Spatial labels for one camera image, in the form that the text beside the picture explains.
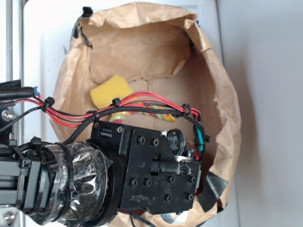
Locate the yellow sponge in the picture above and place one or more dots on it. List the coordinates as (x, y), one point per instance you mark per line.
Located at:
(115, 87)

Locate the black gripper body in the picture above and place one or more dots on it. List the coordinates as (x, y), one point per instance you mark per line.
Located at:
(145, 173)

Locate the aluminium frame rail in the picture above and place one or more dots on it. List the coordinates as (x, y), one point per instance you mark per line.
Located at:
(11, 68)

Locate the black mounting bracket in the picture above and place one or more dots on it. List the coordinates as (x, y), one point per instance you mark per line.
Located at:
(7, 116)

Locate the brown paper bag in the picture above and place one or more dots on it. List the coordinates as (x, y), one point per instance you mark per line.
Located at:
(148, 44)

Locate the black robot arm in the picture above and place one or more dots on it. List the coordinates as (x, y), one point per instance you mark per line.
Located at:
(84, 184)

